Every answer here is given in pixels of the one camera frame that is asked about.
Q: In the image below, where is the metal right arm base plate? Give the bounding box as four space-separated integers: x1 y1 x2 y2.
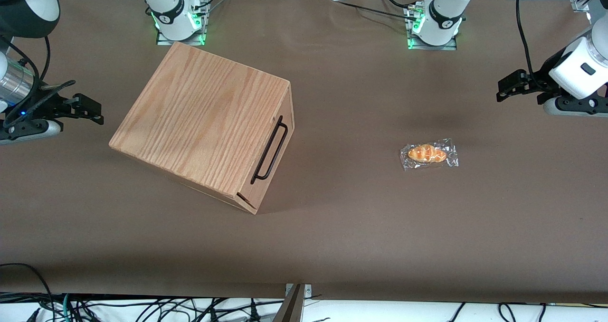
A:
156 27 207 46

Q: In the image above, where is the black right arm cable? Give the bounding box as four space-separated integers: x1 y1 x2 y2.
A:
0 35 76 125

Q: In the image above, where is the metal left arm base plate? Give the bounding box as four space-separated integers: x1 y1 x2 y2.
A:
407 35 458 51

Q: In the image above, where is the light oak wooden drawer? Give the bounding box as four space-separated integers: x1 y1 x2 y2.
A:
237 81 296 215

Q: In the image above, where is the light oak wooden cabinet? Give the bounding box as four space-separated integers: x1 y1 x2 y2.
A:
108 42 296 215

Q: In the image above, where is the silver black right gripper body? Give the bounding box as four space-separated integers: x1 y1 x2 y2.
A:
0 60 77 123

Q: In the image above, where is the plastic wrapped bread roll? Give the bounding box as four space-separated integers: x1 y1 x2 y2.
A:
400 138 459 171

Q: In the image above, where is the long black table cable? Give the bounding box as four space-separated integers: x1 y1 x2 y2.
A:
332 0 411 18

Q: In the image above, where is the brown table cover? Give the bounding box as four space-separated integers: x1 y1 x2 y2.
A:
0 0 608 304

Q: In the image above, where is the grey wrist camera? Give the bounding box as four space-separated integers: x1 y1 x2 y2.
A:
0 119 63 145
543 95 608 117

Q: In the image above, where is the black looped cable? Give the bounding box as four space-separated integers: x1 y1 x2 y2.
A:
0 263 54 322

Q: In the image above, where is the short curved black cable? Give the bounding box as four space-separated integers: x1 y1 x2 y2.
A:
378 0 418 11

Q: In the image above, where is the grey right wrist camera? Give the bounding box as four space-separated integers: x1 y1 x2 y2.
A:
0 119 63 145

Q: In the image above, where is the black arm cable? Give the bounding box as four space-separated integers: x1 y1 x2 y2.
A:
515 0 547 93
0 35 76 125

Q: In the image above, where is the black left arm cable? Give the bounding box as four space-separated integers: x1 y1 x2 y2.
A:
515 0 547 93

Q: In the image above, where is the small metal clamp plate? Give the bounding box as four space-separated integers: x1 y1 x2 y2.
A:
285 284 313 298

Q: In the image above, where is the black metal drawer handle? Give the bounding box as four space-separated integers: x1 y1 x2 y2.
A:
250 115 288 185

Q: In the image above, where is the black cable tangle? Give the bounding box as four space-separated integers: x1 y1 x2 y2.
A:
71 295 285 322

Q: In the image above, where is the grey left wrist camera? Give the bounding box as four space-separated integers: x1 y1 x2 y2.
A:
543 95 608 117

